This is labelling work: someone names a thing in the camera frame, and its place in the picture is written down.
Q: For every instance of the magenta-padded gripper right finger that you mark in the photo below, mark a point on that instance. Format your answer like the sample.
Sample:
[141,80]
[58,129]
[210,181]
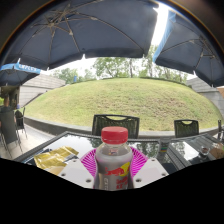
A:
[150,170]

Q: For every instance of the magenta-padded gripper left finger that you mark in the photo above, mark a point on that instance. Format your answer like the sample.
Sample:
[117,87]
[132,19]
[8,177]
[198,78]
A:
[77,171]

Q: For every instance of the clear red-capped drink bottle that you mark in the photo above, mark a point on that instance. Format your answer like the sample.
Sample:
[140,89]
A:
[113,163]

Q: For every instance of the slim upright tube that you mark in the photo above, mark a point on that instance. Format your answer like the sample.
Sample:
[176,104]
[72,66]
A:
[164,146]

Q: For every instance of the yellow foil packet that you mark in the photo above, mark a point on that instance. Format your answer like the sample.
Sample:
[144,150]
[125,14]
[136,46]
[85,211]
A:
[53,157]

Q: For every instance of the dark woven patio chair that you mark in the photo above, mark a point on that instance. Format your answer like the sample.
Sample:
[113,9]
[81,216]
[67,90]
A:
[186,128]
[115,125]

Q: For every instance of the small round ashtray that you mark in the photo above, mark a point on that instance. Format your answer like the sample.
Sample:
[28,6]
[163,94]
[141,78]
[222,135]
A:
[204,150]

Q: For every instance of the brown paper bag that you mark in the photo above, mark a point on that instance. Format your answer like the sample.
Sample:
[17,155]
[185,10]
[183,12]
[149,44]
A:
[218,151]

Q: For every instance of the dark slim-legged chair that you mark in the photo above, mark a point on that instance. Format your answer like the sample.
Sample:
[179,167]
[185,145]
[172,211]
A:
[20,121]

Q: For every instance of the grey high-backed chair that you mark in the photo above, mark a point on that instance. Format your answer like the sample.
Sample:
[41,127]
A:
[8,128]

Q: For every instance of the person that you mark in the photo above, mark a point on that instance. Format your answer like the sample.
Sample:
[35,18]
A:
[6,103]

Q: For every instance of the navy umbrella with light-blue band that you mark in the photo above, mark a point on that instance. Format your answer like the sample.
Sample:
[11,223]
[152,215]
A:
[18,71]

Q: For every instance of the large navy patio umbrella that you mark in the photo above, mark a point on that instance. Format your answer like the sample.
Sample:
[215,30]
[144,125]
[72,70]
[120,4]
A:
[86,30]
[196,46]

